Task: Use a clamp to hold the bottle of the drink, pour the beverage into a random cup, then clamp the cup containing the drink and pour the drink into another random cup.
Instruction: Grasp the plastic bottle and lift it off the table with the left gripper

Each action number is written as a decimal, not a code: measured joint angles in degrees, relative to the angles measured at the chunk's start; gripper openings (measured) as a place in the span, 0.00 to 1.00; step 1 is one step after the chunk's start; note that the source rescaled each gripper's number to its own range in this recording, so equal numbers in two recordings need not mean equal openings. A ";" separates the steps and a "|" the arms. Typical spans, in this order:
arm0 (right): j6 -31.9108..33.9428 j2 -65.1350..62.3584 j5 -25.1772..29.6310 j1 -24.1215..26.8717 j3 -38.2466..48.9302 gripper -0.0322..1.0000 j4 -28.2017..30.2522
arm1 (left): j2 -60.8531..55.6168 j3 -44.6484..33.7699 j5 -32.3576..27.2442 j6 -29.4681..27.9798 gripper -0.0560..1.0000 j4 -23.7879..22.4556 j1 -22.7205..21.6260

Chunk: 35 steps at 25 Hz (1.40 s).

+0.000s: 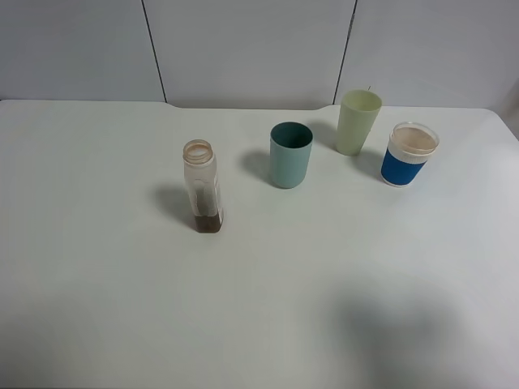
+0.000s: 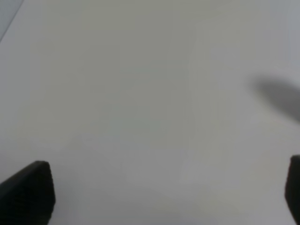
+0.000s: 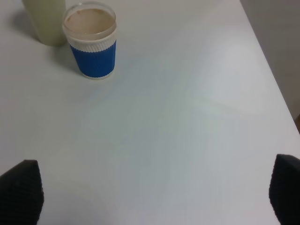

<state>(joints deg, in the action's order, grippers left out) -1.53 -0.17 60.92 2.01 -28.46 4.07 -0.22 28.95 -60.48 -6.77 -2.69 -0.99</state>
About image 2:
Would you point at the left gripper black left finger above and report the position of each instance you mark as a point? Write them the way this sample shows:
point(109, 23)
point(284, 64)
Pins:
point(28, 197)

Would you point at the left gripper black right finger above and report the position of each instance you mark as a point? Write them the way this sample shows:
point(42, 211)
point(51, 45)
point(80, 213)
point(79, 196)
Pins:
point(292, 188)

